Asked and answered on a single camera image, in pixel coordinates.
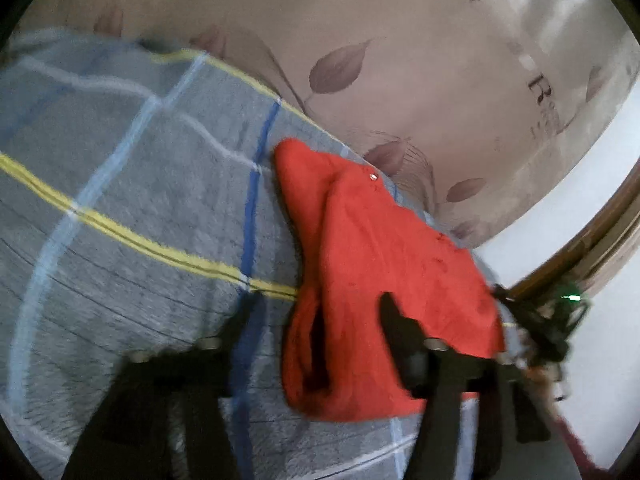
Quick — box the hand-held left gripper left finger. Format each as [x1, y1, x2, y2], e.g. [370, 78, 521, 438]
[60, 305, 252, 480]

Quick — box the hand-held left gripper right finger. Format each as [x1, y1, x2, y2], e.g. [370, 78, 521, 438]
[377, 292, 551, 480]

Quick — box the red sweater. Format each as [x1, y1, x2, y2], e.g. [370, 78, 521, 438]
[272, 137, 507, 423]

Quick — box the brown wooden door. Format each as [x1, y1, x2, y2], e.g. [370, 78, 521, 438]
[504, 160, 640, 307]

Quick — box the grey plaid blanket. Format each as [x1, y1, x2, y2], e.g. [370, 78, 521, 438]
[0, 27, 533, 480]

